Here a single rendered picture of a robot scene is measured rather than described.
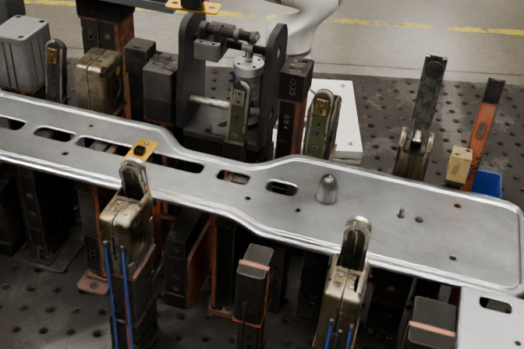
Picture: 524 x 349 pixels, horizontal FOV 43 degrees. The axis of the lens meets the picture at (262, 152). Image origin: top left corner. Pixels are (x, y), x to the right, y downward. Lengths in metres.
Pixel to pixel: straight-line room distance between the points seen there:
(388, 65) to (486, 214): 2.60
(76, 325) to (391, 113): 1.07
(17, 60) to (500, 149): 1.24
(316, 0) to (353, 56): 2.21
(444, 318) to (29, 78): 0.90
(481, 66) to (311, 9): 2.41
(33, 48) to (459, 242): 0.88
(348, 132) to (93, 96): 0.71
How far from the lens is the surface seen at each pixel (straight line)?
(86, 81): 1.33
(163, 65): 1.31
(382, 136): 1.84
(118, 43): 1.48
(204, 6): 1.08
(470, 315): 1.00
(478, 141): 1.20
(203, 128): 1.32
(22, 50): 1.37
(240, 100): 1.21
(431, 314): 1.01
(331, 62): 3.66
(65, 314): 1.35
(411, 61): 3.80
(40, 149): 1.24
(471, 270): 1.06
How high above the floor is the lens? 1.71
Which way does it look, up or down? 36 degrees down
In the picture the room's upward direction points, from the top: 4 degrees clockwise
